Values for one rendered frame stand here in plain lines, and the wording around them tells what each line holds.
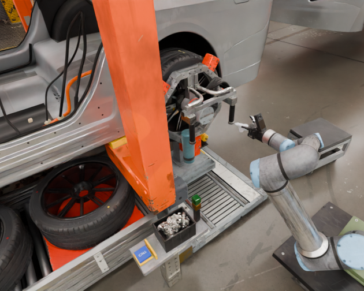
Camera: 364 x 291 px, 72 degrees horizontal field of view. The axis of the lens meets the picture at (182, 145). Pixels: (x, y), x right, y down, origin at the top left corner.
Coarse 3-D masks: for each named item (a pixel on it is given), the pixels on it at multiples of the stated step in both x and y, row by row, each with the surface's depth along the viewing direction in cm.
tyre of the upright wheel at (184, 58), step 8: (168, 48) 174; (176, 48) 175; (160, 56) 166; (168, 56) 164; (176, 56) 161; (184, 56) 162; (192, 56) 164; (200, 56) 169; (168, 64) 157; (176, 64) 159; (184, 64) 163; (192, 64) 167; (168, 72) 158; (216, 72) 184
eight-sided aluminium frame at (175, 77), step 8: (200, 64) 164; (176, 72) 156; (184, 72) 156; (192, 72) 159; (200, 72) 163; (208, 72) 167; (168, 80) 157; (176, 80) 154; (216, 88) 186; (168, 96) 157; (216, 104) 190; (216, 112) 194; (200, 128) 195; (176, 136) 180
